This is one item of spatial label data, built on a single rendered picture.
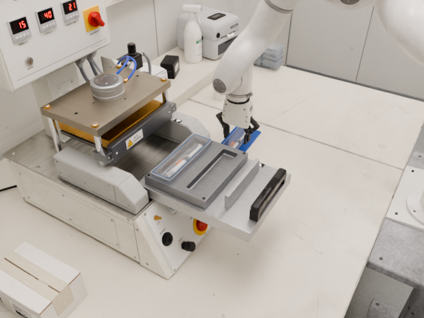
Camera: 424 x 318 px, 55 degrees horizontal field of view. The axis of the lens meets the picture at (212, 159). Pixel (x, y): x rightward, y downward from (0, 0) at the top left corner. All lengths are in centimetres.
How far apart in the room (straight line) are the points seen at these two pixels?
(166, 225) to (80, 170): 24
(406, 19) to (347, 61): 238
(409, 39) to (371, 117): 70
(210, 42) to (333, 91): 58
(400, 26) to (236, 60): 42
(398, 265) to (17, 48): 104
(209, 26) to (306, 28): 165
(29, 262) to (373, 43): 281
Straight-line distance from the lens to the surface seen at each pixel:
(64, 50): 110
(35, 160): 118
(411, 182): 141
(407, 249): 122
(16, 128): 156
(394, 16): 106
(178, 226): 104
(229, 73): 118
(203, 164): 96
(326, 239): 116
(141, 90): 104
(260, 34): 117
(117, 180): 94
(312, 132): 155
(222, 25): 190
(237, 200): 91
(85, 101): 102
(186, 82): 174
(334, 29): 336
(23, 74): 104
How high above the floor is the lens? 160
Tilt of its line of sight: 38 degrees down
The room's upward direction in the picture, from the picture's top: straight up
